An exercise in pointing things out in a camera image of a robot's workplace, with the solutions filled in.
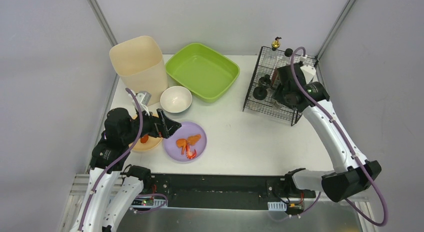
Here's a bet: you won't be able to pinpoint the yellow plastic plate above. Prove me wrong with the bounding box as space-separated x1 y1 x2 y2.
127 112 163 153

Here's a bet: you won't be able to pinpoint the dark vinegar bottle red label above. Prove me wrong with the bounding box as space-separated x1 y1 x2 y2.
271 48 293 89

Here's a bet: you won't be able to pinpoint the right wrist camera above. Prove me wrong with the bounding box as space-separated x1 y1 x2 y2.
299 56 317 83

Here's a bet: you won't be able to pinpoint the orange chicken wing toy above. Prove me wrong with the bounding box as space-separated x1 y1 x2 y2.
175 138 189 155

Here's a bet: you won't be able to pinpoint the brown food scraps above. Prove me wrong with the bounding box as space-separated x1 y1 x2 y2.
140 135 149 144

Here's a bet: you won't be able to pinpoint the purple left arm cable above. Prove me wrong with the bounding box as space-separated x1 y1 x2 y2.
76 88 169 232

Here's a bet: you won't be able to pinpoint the beige plastic bin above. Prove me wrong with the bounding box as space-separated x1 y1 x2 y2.
109 35 169 106

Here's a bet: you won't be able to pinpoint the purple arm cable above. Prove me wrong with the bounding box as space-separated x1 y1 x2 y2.
76 88 169 232
289 46 389 227

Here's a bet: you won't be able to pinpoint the green plastic tub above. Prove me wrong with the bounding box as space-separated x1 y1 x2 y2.
165 43 240 103

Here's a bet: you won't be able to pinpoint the purple plastic plate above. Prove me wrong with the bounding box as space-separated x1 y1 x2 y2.
163 122 207 163

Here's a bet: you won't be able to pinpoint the fried chicken nugget piece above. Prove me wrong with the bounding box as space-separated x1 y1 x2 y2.
187 134 202 146

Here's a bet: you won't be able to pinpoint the clear oil bottle gold spout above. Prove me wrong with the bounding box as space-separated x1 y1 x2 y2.
262 37 281 69

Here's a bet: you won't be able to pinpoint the black wire basket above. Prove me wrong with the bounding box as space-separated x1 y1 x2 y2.
243 46 318 126

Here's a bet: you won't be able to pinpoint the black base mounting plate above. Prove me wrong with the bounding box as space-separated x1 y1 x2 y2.
145 174 316 210

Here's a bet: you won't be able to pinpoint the white ceramic bowl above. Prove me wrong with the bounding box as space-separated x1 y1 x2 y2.
160 86 193 113

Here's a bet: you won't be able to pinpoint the black-cap shaker bottle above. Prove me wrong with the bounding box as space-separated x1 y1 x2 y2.
252 86 268 101

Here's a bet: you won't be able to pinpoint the white powder shaker bottle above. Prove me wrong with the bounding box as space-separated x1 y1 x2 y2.
258 74 271 89

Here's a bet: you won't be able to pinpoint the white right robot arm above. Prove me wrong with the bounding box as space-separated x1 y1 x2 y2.
274 63 382 202

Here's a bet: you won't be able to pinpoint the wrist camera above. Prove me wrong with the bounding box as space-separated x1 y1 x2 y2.
299 56 317 83
129 90 152 115

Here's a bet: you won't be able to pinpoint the small pepper jar black cap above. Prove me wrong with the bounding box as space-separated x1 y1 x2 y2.
272 99 283 110

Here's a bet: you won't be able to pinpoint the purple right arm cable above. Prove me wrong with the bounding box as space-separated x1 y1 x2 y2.
289 46 389 227

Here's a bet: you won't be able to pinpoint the red shrimp toy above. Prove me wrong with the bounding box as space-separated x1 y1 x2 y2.
185 144 197 160

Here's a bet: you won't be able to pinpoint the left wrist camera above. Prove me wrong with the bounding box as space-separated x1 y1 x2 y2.
129 90 152 115

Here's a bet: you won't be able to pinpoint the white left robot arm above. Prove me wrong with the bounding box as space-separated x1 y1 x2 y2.
70 108 182 232

